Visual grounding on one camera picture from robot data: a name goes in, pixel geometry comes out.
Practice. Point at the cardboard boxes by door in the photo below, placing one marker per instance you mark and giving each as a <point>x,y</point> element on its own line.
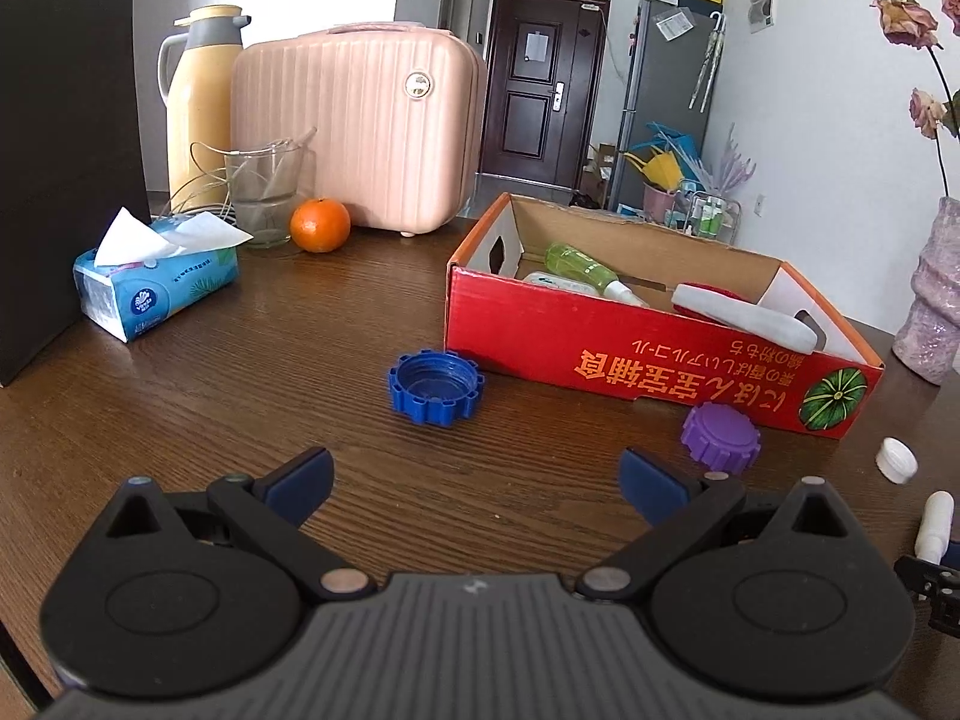
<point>600,172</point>

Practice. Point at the orange fruit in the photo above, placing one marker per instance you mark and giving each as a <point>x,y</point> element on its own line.
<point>320,225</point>

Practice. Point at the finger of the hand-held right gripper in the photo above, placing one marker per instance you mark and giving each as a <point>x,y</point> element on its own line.
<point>934,585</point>

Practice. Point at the yellow plastic dustpan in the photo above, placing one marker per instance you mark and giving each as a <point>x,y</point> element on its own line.
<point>660,171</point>

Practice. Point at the bouquet of dried roses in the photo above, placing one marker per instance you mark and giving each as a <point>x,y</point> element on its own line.
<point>907,19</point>

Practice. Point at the dark brown entrance door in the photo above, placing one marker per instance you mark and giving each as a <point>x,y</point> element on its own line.
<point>540,120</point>

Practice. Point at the blue tissue box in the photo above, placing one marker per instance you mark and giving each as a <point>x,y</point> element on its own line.
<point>165,292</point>

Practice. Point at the green plastic bottle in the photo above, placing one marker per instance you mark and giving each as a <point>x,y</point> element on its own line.
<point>577,262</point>

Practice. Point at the blue ribbed plastic cap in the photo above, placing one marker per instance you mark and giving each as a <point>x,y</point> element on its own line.
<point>427,390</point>

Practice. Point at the black paper bag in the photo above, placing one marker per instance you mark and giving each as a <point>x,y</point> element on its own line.
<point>60,165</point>

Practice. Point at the grey refrigerator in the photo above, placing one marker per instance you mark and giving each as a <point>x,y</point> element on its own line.
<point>667,67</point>

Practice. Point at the purple ribbed plastic cap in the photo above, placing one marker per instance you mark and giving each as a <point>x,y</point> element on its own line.
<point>720,439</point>

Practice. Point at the yellow thermos jug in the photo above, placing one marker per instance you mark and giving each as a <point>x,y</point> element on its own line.
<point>199,112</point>

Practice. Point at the small white ribbed cap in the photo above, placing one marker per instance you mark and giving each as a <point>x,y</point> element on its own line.
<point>896,460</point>

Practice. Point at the pink bucket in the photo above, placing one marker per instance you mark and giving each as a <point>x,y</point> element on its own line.
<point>658,202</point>

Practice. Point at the blue plastic frame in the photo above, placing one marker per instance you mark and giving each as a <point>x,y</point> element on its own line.
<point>667,136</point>

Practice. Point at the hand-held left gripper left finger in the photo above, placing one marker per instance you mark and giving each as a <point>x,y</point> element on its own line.
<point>300,484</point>

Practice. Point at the pink ribbed suitcase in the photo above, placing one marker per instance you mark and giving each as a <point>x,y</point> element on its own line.
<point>360,142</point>

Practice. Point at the clear glass cup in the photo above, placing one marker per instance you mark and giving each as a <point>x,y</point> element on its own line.
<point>262,217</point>

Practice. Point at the purple decorative branches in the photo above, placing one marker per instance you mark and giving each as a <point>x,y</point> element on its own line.
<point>727,165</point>

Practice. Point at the white brush with red bristles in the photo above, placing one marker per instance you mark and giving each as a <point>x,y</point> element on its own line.
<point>750,319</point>

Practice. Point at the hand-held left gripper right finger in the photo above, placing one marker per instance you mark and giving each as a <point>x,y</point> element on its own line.
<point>652,491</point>

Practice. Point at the red orange cardboard box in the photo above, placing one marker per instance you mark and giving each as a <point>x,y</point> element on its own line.
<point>637,360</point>

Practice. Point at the white plastic case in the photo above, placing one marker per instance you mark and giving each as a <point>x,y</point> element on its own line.
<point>551,281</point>

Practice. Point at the dark shoes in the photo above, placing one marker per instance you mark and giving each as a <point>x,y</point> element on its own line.
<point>585,200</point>

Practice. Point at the white plastic bottle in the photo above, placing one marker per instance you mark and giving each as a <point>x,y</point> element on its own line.
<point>937,525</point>

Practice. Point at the paper sheet on refrigerator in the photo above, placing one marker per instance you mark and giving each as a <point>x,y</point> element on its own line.
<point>676,24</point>

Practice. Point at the clear folded umbrella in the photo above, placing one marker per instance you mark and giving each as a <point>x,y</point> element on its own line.
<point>709,60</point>

